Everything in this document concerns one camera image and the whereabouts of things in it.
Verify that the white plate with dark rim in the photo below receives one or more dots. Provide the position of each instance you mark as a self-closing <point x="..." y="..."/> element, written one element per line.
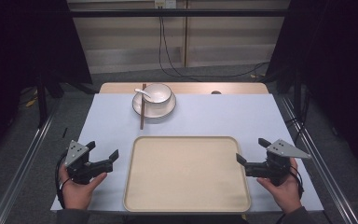
<point x="164" y="110"/>

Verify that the aluminium frame rail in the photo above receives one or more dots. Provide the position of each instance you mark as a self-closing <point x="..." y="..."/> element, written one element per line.
<point x="321" y="168"/>
<point x="21" y="168"/>

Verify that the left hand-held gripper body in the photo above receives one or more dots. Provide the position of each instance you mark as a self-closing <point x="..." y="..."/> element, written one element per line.
<point x="80" y="169"/>

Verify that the beige rectangular tray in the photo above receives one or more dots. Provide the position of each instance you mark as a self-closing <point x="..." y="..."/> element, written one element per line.
<point x="186" y="174"/>

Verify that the black horizontal frame bar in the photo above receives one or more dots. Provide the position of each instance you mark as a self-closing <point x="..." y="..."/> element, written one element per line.
<point x="174" y="13"/>

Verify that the dark curtain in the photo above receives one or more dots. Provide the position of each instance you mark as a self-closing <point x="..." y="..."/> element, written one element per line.
<point x="332" y="62"/>
<point x="24" y="43"/>

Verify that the white ceramic spoon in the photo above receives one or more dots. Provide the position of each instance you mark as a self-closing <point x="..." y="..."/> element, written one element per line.
<point x="141" y="92"/>

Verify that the white wall socket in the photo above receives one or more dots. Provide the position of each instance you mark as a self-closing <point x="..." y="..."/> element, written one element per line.
<point x="165" y="3"/>

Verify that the small black stick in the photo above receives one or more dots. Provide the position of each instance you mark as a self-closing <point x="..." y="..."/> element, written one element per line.
<point x="64" y="132"/>

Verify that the person's left hand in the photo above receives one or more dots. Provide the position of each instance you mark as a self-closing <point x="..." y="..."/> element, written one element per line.
<point x="77" y="194"/>

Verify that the white bowl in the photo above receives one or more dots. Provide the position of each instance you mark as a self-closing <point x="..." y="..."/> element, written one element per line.
<point x="159" y="92"/>

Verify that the person's right hand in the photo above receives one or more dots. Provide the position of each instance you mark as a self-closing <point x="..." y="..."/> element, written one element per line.
<point x="284" y="196"/>

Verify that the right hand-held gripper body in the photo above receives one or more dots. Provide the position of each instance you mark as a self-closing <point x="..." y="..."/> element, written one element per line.
<point x="276" y="169"/>

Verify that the brown wooden chopsticks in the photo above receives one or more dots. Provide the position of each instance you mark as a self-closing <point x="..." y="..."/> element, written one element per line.
<point x="142" y="107"/>

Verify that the light blue table mat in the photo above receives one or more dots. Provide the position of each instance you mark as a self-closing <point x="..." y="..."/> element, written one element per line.
<point x="199" y="121"/>

